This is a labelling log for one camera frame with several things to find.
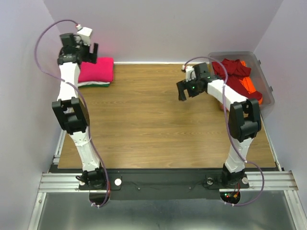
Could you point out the pink t shirt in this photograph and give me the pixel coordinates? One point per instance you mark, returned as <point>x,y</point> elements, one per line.
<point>102,71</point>

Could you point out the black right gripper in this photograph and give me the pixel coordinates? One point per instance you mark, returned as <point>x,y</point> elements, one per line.
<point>183,85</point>

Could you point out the clear plastic storage bin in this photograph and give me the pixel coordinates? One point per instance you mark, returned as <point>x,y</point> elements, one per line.
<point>257,76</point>

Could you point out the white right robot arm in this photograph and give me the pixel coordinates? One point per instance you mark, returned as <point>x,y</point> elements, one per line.
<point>242,116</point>

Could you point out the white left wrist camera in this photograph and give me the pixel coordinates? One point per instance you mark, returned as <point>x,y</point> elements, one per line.
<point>85,33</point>

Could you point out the folded green t shirt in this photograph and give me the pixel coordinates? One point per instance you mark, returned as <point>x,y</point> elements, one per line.
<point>90,85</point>

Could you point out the dark red t shirt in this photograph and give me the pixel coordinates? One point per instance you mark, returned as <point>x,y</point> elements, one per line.
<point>235,72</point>

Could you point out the folded white t shirt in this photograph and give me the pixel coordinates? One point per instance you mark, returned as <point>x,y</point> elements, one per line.
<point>86,83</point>

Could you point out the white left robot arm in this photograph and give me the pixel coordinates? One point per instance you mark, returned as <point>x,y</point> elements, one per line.
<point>72,113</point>

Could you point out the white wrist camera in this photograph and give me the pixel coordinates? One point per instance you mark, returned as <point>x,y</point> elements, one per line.
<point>189,72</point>
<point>85,33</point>

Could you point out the orange t shirt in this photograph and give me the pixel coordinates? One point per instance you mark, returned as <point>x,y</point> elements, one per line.
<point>251,88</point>

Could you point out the aluminium mounting rail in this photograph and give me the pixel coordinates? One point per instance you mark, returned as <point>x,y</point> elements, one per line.
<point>268,181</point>

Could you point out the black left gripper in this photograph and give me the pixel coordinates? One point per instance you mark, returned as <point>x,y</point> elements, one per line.
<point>91,57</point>

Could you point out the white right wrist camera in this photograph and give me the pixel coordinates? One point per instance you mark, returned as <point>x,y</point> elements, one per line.
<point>189,72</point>

